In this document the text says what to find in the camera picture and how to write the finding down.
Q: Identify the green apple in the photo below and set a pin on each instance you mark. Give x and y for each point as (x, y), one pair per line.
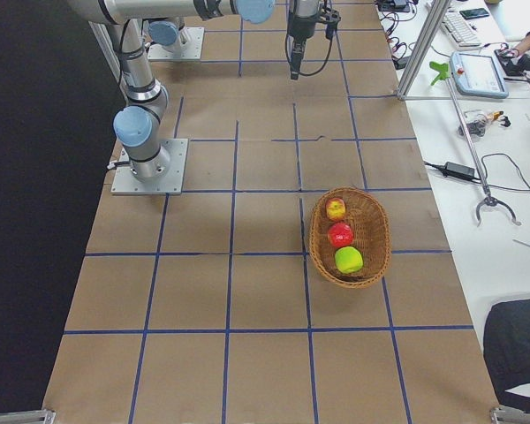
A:
(348, 260)

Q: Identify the white keyboard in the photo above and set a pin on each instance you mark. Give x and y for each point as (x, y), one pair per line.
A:
(459, 32)

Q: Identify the wicker basket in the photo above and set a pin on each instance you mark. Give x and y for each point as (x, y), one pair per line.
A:
(371, 229)

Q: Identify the red yellow apple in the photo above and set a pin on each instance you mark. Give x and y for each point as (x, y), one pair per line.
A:
(335, 209)

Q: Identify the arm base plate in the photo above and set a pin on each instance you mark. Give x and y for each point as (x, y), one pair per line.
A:
(164, 174)
(191, 52)

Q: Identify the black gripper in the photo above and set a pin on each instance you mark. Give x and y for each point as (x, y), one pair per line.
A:
(301, 27)

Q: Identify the allen key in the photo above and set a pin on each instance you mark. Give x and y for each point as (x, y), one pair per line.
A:
(521, 242)

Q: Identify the black smartphone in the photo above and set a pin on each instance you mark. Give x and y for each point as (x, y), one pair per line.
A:
(476, 13)

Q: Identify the teach pendant tablet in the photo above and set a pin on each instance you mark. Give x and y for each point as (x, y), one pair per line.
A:
(478, 75)

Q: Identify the reacher grabber tool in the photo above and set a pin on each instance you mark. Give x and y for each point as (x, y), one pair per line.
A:
(444, 74)

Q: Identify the black power adapter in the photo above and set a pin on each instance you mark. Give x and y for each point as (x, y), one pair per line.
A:
(459, 171)

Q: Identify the aluminium frame post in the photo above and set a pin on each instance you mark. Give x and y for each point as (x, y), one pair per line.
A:
(421, 47)

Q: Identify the black chair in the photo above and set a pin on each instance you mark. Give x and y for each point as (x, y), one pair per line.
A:
(506, 350)

